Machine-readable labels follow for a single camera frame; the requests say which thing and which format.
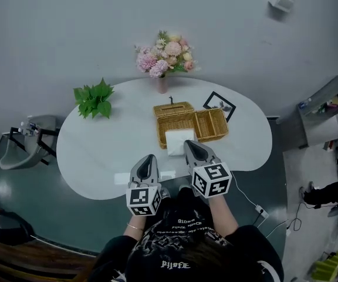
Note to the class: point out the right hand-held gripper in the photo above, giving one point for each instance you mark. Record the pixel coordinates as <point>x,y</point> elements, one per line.
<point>211,179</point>

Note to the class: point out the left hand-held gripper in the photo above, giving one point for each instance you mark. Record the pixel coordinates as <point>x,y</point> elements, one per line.
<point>141,200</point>

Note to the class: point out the white napkin pack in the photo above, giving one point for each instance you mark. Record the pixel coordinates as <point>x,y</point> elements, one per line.
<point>176,141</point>

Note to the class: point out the wicker basket tray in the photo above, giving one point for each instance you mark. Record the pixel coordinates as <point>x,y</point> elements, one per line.
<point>210,125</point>

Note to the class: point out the person's left forearm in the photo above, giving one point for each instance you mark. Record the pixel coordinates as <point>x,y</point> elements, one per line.
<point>133,234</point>

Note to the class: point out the person's right forearm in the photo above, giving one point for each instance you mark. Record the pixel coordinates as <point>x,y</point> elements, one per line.
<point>223,216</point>

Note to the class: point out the person's white shoe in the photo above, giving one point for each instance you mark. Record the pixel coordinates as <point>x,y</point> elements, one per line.
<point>165,192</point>
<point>184,187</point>

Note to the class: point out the white kidney-shaped table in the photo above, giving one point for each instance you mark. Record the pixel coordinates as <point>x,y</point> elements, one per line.
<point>104,145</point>

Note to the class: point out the person's black printed t-shirt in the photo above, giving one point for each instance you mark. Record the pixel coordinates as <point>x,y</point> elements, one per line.
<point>183,239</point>

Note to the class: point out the green leafy plant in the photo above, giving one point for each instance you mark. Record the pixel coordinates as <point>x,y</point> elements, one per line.
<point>94,100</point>

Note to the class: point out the pink flower bouquet in vase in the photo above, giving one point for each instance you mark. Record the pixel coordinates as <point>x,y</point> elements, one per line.
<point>163,57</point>

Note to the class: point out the small white bottles bundle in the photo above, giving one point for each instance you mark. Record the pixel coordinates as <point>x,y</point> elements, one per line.
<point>29,128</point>

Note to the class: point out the grey shelf cabinet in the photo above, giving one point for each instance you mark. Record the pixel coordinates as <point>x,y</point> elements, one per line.
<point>318,122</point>

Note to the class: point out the black bag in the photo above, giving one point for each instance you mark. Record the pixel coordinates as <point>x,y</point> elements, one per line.
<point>7,225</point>

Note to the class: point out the dark wooden bench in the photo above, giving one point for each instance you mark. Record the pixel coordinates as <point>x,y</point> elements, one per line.
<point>25,260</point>

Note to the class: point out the yellow-green foam block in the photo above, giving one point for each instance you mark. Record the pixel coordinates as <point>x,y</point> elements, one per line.
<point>330,263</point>

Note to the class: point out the black picture frame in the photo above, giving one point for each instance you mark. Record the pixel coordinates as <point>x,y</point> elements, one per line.
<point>226,104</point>

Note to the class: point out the grey chair with black frame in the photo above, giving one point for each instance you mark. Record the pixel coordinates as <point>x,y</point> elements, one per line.
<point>19,154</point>

